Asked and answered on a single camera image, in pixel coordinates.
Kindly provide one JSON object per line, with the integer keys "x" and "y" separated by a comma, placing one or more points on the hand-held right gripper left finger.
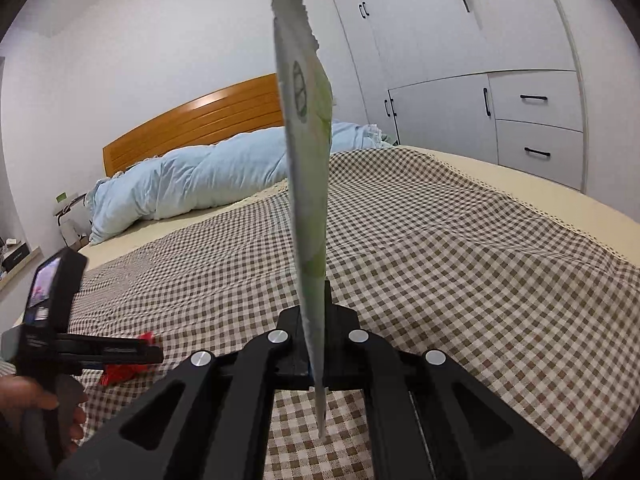
{"x": 287, "y": 355}

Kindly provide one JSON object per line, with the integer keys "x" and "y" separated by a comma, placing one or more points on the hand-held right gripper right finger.
{"x": 342, "y": 355}

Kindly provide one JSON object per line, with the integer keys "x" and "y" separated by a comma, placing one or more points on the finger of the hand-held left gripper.
{"x": 115, "y": 352}

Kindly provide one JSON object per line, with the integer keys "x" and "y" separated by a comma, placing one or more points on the small red packet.
{"x": 122, "y": 372}

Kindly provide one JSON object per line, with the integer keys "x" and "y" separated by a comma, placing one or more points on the silver green packet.
{"x": 307, "y": 185}

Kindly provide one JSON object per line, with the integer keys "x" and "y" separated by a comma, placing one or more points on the person's left hand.
{"x": 20, "y": 395}

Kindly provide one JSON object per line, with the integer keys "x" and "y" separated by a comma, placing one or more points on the beige windowsill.
{"x": 20, "y": 277}

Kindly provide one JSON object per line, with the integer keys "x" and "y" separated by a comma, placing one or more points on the black box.
{"x": 17, "y": 255}

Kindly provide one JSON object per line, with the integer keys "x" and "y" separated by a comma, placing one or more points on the black bedside rack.
{"x": 65, "y": 210}

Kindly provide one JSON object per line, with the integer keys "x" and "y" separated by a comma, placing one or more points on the brown checkered blanket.
{"x": 450, "y": 260}

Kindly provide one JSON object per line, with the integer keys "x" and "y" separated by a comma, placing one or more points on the light blue duvet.
{"x": 200, "y": 180}

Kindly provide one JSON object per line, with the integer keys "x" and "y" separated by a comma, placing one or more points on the wooden headboard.
{"x": 200, "y": 115}

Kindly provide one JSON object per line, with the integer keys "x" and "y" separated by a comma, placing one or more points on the white wardrobe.
{"x": 425, "y": 35}

